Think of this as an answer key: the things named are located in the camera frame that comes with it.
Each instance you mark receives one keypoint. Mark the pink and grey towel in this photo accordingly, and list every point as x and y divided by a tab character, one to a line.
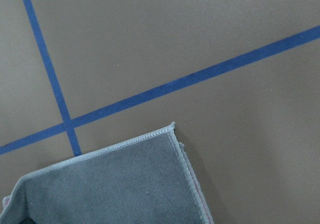
144	180

